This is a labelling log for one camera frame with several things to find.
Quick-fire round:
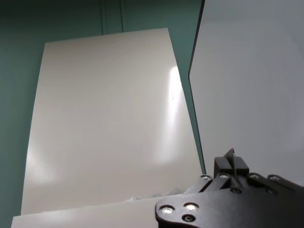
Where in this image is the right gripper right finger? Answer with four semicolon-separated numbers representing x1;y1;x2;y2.
235;156;253;189

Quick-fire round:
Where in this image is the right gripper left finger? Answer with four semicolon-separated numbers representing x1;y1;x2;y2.
214;156;235;190

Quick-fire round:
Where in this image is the white glossy board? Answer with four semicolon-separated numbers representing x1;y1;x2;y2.
10;28;203;228

